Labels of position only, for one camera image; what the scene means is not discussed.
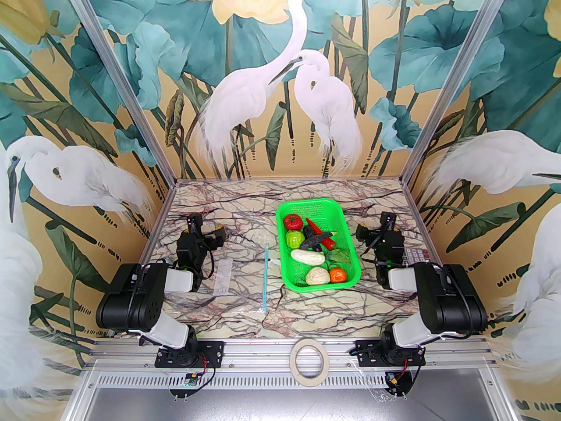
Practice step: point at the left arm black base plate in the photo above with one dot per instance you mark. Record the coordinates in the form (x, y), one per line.
(210, 351)

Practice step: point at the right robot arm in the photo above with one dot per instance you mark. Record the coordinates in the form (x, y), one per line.
(451, 298)

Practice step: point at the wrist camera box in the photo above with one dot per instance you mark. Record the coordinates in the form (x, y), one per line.
(387, 221)
(195, 225)

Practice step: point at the long red chili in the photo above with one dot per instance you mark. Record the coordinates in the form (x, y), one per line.
(312, 225)

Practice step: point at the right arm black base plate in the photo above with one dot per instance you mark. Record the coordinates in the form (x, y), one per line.
(368, 350)

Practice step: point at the dark eggplant green stem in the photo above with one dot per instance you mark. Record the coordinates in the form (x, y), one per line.
(316, 239)

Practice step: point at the white tape roll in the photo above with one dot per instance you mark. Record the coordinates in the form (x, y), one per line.
(294, 362)

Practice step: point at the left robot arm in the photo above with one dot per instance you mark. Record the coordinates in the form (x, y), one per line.
(131, 298)

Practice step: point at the orange tangerine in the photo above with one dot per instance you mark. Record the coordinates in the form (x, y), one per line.
(338, 275)

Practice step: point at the aluminium front rail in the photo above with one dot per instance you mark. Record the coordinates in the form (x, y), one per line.
(263, 352)

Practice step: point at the calculator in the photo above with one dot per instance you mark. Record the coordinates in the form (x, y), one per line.
(416, 255)

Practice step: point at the red tomato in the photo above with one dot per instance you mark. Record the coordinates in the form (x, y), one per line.
(292, 222)

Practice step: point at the aluminium frame post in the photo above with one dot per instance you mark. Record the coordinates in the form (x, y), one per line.
(458, 75)
(118, 75)

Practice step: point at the green plastic basket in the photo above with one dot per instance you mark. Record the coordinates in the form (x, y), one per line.
(346, 239)

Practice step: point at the green leafy vegetable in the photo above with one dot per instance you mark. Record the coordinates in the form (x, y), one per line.
(341, 258)

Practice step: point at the green pepper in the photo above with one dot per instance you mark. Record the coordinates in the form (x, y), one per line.
(295, 238)

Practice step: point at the clear zip-top bag blue zipper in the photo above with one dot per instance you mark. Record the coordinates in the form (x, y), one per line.
(245, 279)

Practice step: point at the small circuit board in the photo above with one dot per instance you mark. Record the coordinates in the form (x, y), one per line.
(393, 379)
(191, 379)

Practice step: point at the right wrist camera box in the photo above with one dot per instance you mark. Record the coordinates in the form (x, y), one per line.
(387, 221)

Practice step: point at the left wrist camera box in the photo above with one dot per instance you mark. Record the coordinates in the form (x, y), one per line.
(195, 225)

